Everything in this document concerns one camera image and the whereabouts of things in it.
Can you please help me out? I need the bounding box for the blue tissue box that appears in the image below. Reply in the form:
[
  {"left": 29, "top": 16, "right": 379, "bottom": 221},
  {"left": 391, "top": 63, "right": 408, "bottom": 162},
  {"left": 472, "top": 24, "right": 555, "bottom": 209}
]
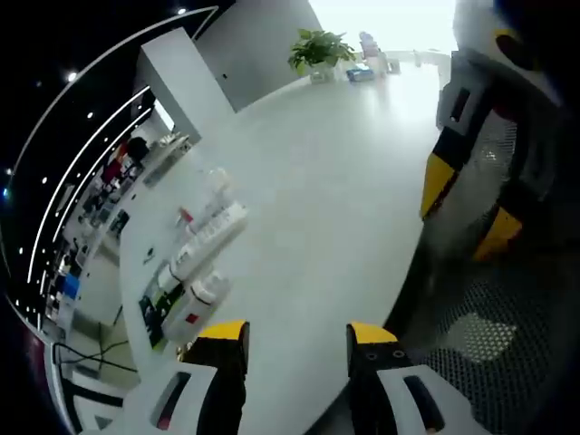
[{"left": 346, "top": 65, "right": 377, "bottom": 83}]

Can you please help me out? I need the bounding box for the clear-capped white skincare bottle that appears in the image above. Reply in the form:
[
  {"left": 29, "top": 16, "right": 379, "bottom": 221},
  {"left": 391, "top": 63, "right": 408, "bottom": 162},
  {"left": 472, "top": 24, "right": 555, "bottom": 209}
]
[{"left": 161, "top": 269, "right": 230, "bottom": 342}]

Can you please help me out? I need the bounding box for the potted green plant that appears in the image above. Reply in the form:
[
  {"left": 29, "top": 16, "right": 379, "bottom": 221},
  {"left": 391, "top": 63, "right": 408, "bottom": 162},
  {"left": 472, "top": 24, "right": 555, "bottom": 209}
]
[{"left": 287, "top": 27, "right": 358, "bottom": 85}]

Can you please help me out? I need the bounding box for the pink box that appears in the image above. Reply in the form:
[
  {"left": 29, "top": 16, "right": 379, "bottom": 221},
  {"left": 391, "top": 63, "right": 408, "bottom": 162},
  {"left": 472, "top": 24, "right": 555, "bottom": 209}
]
[{"left": 359, "top": 31, "right": 382, "bottom": 60}]

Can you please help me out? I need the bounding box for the white skincare tube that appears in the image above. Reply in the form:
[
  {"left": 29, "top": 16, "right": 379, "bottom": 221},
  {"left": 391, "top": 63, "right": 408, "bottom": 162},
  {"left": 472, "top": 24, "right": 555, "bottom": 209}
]
[{"left": 171, "top": 202, "right": 249, "bottom": 280}]

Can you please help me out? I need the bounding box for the green black skincare sachet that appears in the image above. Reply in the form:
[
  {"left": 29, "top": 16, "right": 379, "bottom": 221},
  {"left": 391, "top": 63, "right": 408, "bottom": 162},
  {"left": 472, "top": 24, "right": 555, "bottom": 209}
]
[{"left": 138, "top": 270, "right": 186, "bottom": 351}]

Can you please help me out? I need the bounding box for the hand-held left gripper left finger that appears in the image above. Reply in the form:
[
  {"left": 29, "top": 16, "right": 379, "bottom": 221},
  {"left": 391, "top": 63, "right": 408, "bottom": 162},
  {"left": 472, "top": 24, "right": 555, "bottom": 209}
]
[{"left": 121, "top": 319, "right": 251, "bottom": 435}]

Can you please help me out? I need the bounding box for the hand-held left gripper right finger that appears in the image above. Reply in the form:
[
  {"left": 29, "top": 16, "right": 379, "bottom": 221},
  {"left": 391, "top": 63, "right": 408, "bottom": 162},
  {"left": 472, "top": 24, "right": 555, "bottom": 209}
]
[{"left": 346, "top": 320, "right": 493, "bottom": 435}]

